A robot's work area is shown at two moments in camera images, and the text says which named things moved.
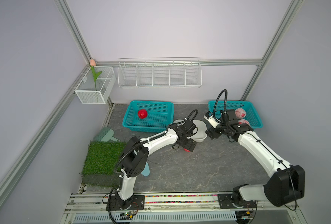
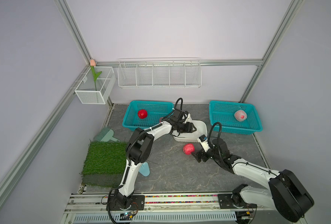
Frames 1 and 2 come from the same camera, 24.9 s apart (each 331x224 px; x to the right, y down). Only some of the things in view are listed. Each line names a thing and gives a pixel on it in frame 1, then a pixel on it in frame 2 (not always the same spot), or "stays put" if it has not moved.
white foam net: (238, 112) stays put
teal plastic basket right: (252, 114) stays put
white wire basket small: (85, 89) stays put
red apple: (142, 114) stays put
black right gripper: (210, 131) → (196, 156)
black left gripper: (188, 146) → (189, 128)
